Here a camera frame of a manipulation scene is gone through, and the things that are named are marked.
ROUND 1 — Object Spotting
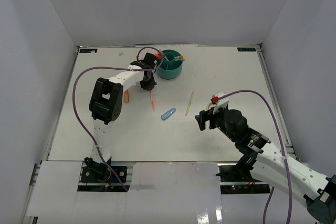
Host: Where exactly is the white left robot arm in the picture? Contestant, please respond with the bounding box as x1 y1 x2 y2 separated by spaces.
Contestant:
89 51 163 163

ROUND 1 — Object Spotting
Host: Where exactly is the blue correction tape dispenser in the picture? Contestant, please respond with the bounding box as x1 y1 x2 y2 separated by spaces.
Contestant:
161 108 176 121

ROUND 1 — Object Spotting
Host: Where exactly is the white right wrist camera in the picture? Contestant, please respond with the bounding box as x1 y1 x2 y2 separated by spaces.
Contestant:
210 91 229 114

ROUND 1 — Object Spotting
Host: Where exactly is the black table label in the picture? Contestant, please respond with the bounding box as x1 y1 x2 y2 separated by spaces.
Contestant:
237 47 256 52
79 48 98 54

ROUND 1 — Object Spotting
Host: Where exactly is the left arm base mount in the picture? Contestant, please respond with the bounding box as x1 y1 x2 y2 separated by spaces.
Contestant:
80 157 128 183

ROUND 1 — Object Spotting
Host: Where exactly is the teal round organizer container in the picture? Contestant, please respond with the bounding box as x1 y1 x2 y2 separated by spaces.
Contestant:
156 49 184 80

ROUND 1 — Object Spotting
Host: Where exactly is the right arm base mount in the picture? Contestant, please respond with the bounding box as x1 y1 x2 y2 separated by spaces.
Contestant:
216 161 270 195

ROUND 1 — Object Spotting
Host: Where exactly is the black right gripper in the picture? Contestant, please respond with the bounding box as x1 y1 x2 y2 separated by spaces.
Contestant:
195 104 237 143

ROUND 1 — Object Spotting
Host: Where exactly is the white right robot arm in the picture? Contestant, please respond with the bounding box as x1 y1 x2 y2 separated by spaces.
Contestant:
195 108 335 223

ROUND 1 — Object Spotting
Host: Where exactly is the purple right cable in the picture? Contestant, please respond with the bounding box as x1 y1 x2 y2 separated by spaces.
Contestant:
217 89 293 224

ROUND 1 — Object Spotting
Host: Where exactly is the right black table label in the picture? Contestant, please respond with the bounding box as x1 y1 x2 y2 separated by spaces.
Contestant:
237 47 256 52

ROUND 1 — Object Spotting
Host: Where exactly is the thin yellow pen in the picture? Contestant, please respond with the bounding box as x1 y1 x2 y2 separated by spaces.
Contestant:
185 90 195 116

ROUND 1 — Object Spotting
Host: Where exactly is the pink pen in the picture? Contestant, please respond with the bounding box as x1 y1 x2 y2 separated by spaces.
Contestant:
149 90 155 111

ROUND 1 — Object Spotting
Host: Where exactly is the orange eraser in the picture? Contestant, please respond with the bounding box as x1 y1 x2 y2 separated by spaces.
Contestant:
123 90 130 103

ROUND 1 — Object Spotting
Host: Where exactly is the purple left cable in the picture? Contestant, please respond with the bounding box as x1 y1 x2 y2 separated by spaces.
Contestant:
72 46 165 192

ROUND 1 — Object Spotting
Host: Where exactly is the left black table label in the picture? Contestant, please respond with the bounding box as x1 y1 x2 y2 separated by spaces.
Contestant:
79 48 98 54

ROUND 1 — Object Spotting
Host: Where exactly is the purple cable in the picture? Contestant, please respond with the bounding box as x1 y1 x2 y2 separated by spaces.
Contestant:
72 46 165 192
217 89 293 224

